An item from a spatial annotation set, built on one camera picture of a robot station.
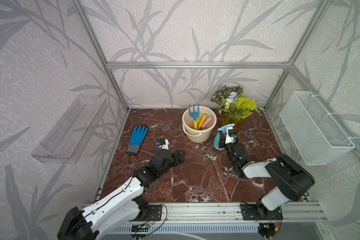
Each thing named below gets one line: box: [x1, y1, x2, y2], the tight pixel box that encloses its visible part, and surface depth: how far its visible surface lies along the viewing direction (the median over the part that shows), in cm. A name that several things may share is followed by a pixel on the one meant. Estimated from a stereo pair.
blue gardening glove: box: [127, 126, 148, 155], surface depth 103 cm
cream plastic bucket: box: [182, 106, 217, 143], surface depth 97 cm
